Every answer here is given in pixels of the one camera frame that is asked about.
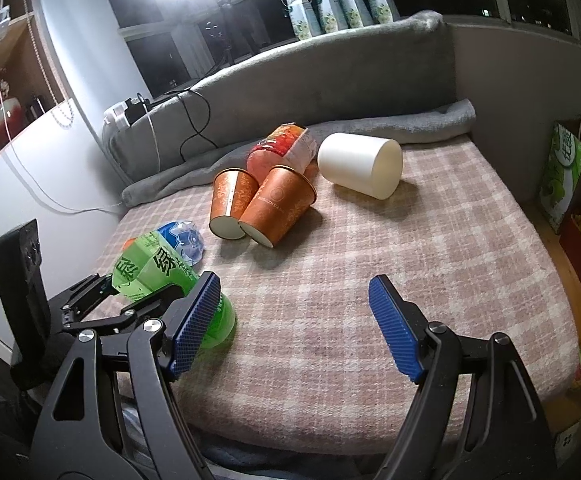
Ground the green paper bag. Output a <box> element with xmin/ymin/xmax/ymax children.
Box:
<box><xmin>538</xmin><ymin>116</ymin><xmax>581</xmax><ymax>235</ymax></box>

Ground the grey padded headboard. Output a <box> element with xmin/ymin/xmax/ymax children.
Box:
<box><xmin>102</xmin><ymin>10</ymin><xmax>457</xmax><ymax>186</ymax></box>

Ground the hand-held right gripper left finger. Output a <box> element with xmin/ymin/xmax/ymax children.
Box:
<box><xmin>29</xmin><ymin>271</ymin><xmax>222</xmax><ymax>480</ymax></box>

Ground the white cup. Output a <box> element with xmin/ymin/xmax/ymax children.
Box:
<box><xmin>317</xmin><ymin>132</ymin><xmax>404</xmax><ymax>199</ymax></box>

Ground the black cable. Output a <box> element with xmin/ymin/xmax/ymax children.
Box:
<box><xmin>145</xmin><ymin>87</ymin><xmax>221</xmax><ymax>163</ymax></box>

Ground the red printed paper cup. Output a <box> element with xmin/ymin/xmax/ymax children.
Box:
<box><xmin>263</xmin><ymin>122</ymin><xmax>320</xmax><ymax>175</ymax></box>

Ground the black power adapter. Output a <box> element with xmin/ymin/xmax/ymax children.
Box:
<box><xmin>125</xmin><ymin>93</ymin><xmax>154</xmax><ymax>124</ymax></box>

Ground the black tripod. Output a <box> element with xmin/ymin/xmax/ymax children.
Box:
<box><xmin>205</xmin><ymin>0</ymin><xmax>261</xmax><ymax>68</ymax></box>

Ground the white power strip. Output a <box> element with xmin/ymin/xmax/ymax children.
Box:
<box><xmin>103</xmin><ymin>101</ymin><xmax>135</xmax><ymax>130</ymax></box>

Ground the white bead chain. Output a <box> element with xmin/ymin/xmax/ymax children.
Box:
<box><xmin>29</xmin><ymin>0</ymin><xmax>76</xmax><ymax>131</ymax></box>

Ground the red round container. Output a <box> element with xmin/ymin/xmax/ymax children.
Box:
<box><xmin>246</xmin><ymin>142</ymin><xmax>284</xmax><ymax>183</ymax></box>

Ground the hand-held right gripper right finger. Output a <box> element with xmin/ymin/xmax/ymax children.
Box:
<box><xmin>368</xmin><ymin>274</ymin><xmax>559</xmax><ymax>480</ymax></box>

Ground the blue label water bottle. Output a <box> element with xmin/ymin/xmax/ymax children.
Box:
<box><xmin>156</xmin><ymin>220</ymin><xmax>206</xmax><ymax>265</ymax></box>

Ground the pink plaid blanket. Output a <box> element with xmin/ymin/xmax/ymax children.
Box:
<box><xmin>88</xmin><ymin>135</ymin><xmax>579</xmax><ymax>456</ymax></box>

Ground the orange patterned paper cup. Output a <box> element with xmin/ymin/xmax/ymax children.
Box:
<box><xmin>238</xmin><ymin>165</ymin><xmax>319</xmax><ymax>249</ymax></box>
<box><xmin>209</xmin><ymin>167</ymin><xmax>261</xmax><ymax>240</ymax></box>

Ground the wooden shelf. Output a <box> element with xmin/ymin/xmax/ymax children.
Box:
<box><xmin>0</xmin><ymin>0</ymin><xmax>74</xmax><ymax>158</ymax></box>

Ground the grey fleece blanket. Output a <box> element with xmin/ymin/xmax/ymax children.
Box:
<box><xmin>120</xmin><ymin>99</ymin><xmax>477</xmax><ymax>208</ymax></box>

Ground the white cable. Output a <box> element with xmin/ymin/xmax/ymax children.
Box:
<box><xmin>0</xmin><ymin>0</ymin><xmax>124</xmax><ymax>213</ymax></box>

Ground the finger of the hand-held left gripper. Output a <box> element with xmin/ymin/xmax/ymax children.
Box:
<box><xmin>45</xmin><ymin>272</ymin><xmax>117</xmax><ymax>325</ymax></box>
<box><xmin>73</xmin><ymin>282</ymin><xmax>191</xmax><ymax>337</ymax></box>

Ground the green plastic bottle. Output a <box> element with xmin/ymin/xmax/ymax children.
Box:
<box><xmin>112</xmin><ymin>230</ymin><xmax>237</xmax><ymax>350</ymax></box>

